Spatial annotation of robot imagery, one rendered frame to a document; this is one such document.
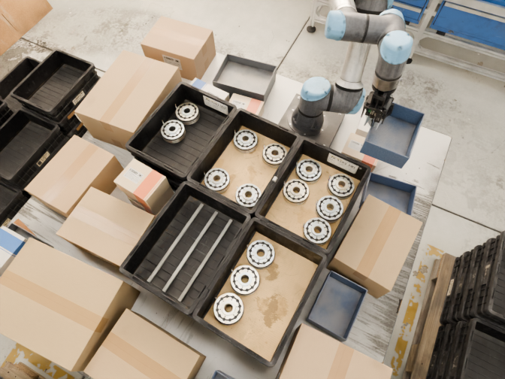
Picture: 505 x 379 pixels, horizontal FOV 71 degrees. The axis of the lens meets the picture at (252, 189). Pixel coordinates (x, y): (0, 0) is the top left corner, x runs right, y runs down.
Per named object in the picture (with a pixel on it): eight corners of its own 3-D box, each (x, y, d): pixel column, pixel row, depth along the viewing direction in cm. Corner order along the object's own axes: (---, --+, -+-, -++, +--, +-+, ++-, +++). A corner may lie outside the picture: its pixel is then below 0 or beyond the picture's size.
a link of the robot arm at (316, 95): (298, 94, 163) (303, 71, 151) (328, 98, 163) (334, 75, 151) (297, 114, 157) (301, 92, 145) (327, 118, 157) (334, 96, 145)
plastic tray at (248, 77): (213, 88, 178) (212, 80, 173) (228, 60, 186) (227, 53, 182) (264, 101, 174) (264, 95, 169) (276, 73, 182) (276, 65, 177)
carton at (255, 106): (225, 121, 175) (223, 111, 168) (234, 103, 180) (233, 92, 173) (255, 130, 172) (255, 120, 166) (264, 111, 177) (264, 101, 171)
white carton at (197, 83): (184, 105, 180) (180, 93, 172) (198, 89, 184) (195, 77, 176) (217, 122, 175) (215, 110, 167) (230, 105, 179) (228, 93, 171)
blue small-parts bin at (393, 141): (376, 110, 131) (383, 98, 125) (416, 125, 128) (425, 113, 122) (359, 152, 123) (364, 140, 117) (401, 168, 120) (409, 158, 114)
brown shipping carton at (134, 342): (102, 371, 127) (83, 371, 112) (140, 313, 135) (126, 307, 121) (171, 419, 120) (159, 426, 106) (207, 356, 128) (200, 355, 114)
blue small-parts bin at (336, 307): (328, 274, 141) (331, 269, 135) (363, 293, 137) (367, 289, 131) (305, 320, 133) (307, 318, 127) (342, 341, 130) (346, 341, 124)
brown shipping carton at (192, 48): (149, 67, 192) (140, 43, 177) (167, 40, 201) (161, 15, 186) (198, 83, 186) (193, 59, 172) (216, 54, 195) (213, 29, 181)
